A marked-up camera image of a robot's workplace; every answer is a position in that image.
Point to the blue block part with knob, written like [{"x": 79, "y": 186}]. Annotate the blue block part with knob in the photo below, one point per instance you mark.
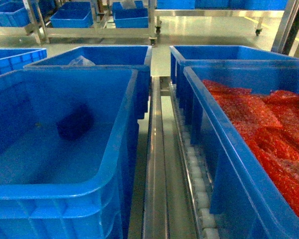
[{"x": 76, "y": 124}]

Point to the blue bin behind left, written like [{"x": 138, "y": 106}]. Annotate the blue bin behind left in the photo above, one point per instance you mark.
[{"x": 109, "y": 57}]

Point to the blue bin behind right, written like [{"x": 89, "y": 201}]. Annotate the blue bin behind right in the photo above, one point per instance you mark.
[{"x": 234, "y": 66}]

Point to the blue bin near left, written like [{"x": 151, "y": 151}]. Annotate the blue bin near left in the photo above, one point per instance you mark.
[{"x": 51, "y": 188}]

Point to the blue bin with red bags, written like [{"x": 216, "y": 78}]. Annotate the blue bin with red bags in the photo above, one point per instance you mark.
[{"x": 244, "y": 201}]

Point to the blue bin far left edge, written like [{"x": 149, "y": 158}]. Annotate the blue bin far left edge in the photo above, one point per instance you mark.
[{"x": 16, "y": 58}]

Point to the white roller conveyor track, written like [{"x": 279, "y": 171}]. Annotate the white roller conveyor track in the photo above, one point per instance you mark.
[{"x": 197, "y": 181}]

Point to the clear plastic bag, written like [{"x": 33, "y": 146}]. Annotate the clear plastic bag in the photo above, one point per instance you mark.
[{"x": 81, "y": 61}]

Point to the red bubble wrap bags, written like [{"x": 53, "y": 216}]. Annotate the red bubble wrap bags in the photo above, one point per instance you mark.
[{"x": 269, "y": 125}]

